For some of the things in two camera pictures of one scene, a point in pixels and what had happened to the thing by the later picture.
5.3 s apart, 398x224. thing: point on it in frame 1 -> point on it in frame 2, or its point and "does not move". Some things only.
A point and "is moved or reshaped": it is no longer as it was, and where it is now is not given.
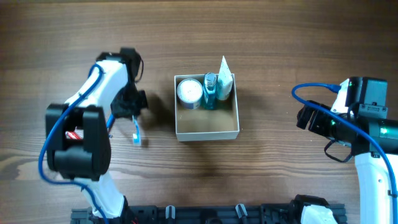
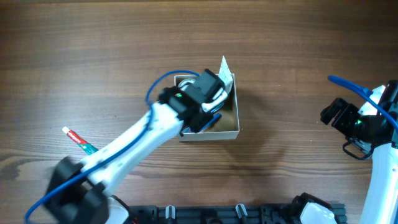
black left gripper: x=126 y=106 -> x=202 y=119
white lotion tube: x=225 y=81 does not move
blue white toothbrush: x=136 y=136 is moved or reshaped
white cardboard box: x=204 y=124 does not move
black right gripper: x=313 y=118 -> x=337 y=112
